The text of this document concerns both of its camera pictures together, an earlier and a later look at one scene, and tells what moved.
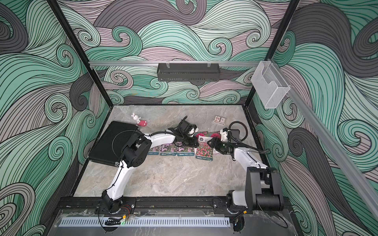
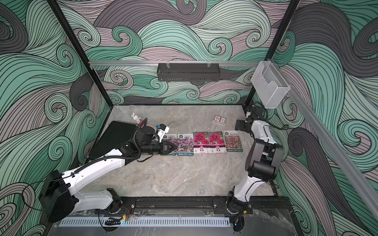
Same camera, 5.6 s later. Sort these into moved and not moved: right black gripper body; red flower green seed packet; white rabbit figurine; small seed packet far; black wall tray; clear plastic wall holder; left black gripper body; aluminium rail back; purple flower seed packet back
Moved: red flower green seed packet; left black gripper body; right black gripper body
Not moved: black wall tray; clear plastic wall holder; aluminium rail back; white rabbit figurine; purple flower seed packet back; small seed packet far
